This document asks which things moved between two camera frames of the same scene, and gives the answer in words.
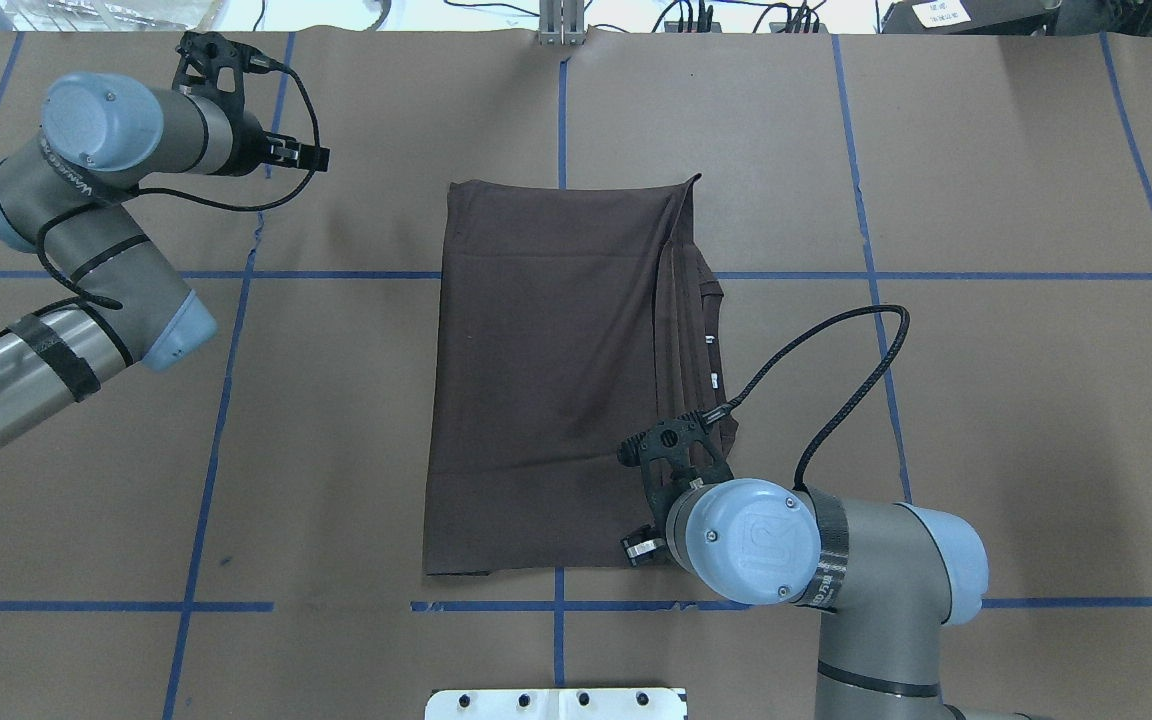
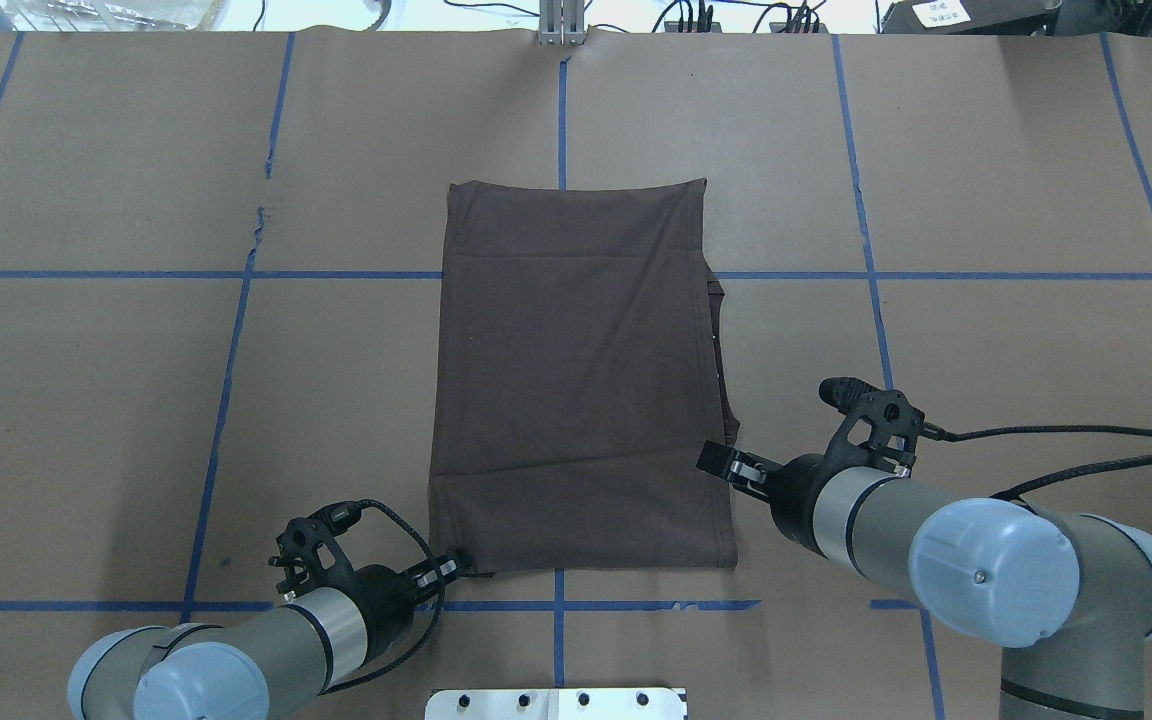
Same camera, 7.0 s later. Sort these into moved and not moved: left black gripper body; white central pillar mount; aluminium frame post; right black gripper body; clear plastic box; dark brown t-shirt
Moved: left black gripper body; right black gripper body
Not moved: white central pillar mount; aluminium frame post; dark brown t-shirt; clear plastic box
